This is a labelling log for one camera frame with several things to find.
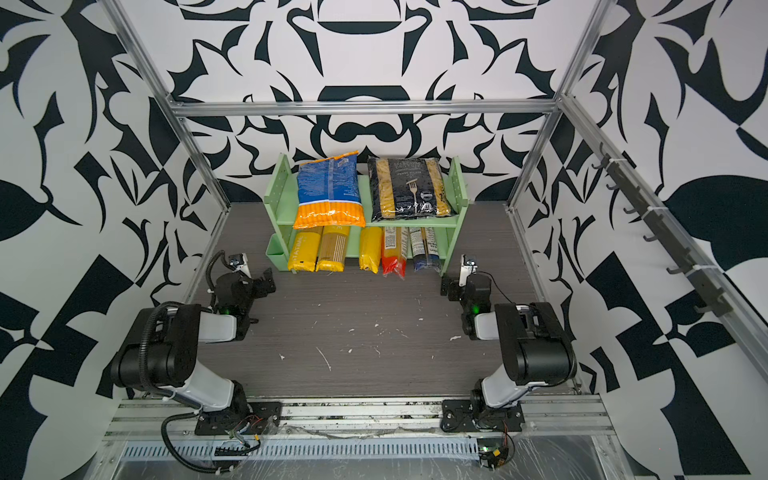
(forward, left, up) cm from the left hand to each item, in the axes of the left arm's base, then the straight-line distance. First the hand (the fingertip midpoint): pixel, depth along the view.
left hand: (253, 267), depth 93 cm
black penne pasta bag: (+8, -47, +24) cm, 53 cm away
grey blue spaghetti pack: (0, -52, +7) cm, 53 cm away
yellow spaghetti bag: (+3, -17, +7) cm, 19 cm away
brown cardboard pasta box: (0, -36, +8) cm, 37 cm away
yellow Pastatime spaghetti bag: (+1, -26, +7) cm, 27 cm away
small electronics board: (-48, -64, -8) cm, 81 cm away
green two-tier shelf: (+3, -13, +21) cm, 25 cm away
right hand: (-2, -65, -2) cm, 65 cm away
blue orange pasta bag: (+5, -26, +25) cm, 37 cm away
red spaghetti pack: (0, -44, +7) cm, 44 cm away
